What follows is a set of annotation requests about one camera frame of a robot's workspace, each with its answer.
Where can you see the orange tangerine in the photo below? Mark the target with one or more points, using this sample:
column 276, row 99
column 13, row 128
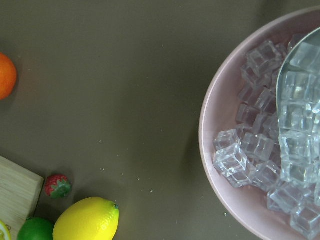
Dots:
column 8, row 76

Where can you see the clear ice cube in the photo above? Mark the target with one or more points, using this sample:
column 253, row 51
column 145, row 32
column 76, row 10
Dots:
column 233, row 164

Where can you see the yellow lemon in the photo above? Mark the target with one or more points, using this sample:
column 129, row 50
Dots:
column 93, row 218

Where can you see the red strawberry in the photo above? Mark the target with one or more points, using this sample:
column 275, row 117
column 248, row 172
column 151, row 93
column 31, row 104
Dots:
column 57, row 186

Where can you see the pink bowl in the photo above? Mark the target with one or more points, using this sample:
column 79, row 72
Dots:
column 246, row 204

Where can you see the metal ice scoop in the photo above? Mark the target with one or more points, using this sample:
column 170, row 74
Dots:
column 298, row 86

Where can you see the wooden cutting board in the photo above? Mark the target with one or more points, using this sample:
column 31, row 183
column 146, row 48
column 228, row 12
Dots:
column 19, row 194

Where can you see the green lime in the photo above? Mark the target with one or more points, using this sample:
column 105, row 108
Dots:
column 36, row 229

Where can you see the lemon slice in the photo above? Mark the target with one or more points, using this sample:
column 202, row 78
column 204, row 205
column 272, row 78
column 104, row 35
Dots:
column 4, row 232

